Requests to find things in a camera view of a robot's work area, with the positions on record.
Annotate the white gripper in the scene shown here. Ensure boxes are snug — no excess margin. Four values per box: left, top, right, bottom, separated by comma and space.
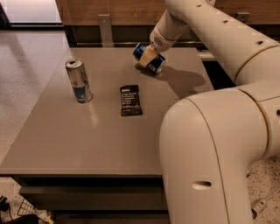
139, 10, 190, 67

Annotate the blue pepsi can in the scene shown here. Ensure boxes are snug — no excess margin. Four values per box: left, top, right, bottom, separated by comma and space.
133, 43, 165, 75

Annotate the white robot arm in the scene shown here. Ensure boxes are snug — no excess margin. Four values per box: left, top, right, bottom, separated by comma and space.
140, 0, 280, 224

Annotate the silver red bull can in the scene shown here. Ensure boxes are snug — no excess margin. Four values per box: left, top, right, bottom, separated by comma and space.
65, 58, 93, 103

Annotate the black snack bar wrapper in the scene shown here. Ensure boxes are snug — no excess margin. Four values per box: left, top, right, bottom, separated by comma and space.
120, 85, 143, 116

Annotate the grey drawer cabinet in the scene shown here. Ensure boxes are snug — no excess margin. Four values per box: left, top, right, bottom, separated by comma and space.
1, 48, 212, 224

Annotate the white power strip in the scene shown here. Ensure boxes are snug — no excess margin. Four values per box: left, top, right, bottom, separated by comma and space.
251, 188, 280, 220

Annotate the left metal bracket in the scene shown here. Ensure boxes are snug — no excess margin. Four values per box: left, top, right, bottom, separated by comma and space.
98, 14, 114, 47

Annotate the metal bracket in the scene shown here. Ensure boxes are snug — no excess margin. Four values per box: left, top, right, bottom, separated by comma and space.
98, 14, 114, 47
235, 11, 250, 23

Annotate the right metal bracket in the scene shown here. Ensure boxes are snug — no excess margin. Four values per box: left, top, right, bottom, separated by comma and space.
235, 11, 250, 23

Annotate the wooden wall panel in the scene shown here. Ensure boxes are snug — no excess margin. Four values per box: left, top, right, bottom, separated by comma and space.
55, 0, 280, 25

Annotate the black wire basket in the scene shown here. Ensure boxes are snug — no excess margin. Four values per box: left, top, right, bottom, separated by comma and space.
0, 195, 40, 224

